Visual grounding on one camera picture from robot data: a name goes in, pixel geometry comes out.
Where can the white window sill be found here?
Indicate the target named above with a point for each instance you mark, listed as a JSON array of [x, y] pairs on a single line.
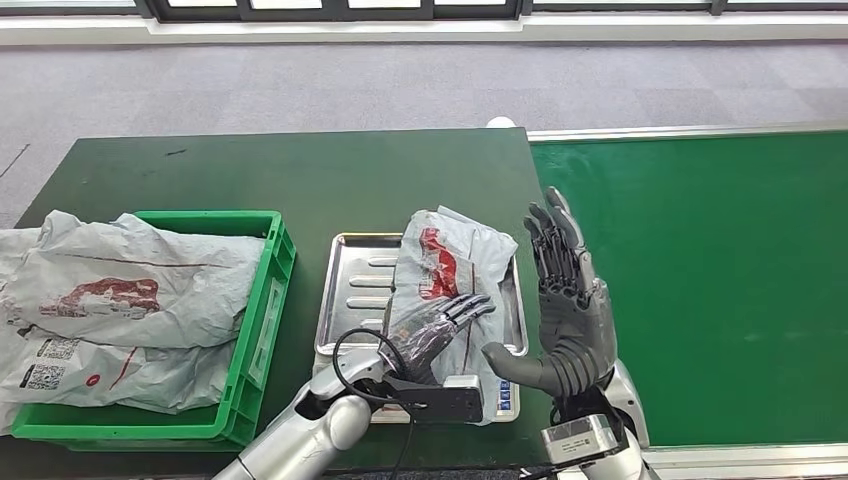
[[397, 30]]

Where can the green conveyor belt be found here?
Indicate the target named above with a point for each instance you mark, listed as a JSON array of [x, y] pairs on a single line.
[[696, 232]]

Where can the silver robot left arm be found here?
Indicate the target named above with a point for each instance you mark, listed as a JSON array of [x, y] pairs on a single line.
[[311, 437]]

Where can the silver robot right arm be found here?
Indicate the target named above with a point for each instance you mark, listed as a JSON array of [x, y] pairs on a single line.
[[629, 397]]

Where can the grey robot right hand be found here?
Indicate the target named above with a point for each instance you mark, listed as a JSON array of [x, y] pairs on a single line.
[[576, 331]]

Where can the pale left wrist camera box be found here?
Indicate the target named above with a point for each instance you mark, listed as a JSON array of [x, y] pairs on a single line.
[[464, 385]]

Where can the dark window frame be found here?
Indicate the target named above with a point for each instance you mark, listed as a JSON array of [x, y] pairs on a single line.
[[331, 12]]

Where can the white label on crate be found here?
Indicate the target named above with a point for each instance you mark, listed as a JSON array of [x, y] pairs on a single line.
[[266, 338]]

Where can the grey parcel QR codes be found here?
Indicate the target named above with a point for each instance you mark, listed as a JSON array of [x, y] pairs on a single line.
[[66, 378]]

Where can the silver conveyor side rail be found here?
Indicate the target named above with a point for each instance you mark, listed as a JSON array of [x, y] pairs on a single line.
[[662, 132], [729, 460]]

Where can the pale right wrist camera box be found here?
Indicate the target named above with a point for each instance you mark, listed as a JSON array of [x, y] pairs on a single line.
[[576, 437]]

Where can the green plastic crate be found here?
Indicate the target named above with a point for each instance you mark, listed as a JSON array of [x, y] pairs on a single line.
[[199, 225]]

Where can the white round knob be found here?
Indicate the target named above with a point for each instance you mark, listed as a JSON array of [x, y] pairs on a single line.
[[501, 123]]

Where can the white electronic scale steel tray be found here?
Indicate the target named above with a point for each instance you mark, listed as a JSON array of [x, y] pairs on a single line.
[[358, 285]]

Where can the black left camera bracket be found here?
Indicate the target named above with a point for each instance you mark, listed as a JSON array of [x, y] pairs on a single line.
[[437, 405]]

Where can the grey parcel red picture dot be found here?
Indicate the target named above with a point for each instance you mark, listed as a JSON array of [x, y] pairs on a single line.
[[450, 258]]

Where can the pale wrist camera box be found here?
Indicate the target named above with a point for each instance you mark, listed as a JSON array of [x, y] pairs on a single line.
[[464, 385], [576, 437]]

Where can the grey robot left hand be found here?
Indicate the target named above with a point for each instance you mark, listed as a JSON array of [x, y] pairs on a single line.
[[430, 331]]

